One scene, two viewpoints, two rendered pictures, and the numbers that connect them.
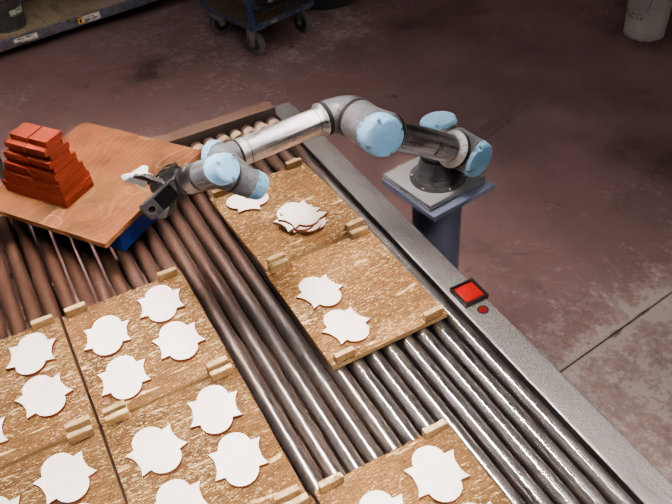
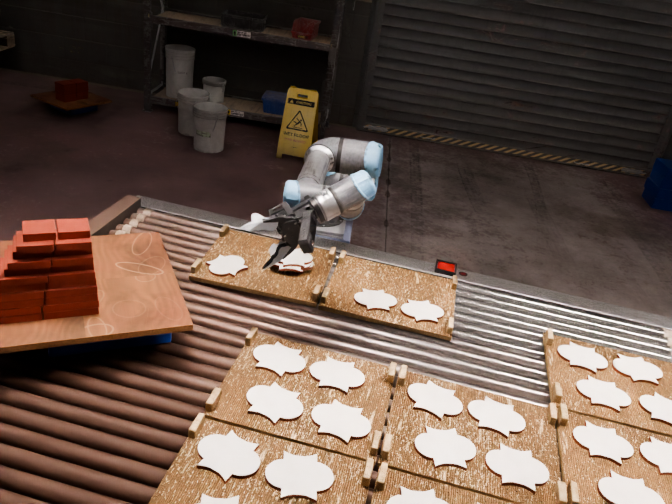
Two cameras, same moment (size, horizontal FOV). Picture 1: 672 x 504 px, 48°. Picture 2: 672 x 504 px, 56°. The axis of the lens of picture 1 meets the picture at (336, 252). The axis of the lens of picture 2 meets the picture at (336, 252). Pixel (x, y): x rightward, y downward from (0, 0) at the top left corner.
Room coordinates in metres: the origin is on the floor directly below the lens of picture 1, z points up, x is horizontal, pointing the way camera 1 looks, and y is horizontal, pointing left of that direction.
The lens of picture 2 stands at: (0.69, 1.56, 1.99)
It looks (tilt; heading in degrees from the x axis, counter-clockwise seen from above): 28 degrees down; 303
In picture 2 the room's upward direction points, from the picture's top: 9 degrees clockwise
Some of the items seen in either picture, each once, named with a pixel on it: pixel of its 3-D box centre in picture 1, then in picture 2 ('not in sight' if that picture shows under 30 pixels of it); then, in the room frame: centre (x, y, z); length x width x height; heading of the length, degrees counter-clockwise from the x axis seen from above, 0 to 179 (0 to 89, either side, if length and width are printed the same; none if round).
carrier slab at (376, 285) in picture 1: (352, 293); (391, 294); (1.48, -0.04, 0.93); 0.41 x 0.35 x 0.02; 25
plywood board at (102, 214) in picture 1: (93, 178); (78, 284); (2.00, 0.75, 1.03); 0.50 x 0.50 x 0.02; 61
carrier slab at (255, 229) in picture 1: (286, 213); (266, 265); (1.87, 0.15, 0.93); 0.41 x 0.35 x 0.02; 27
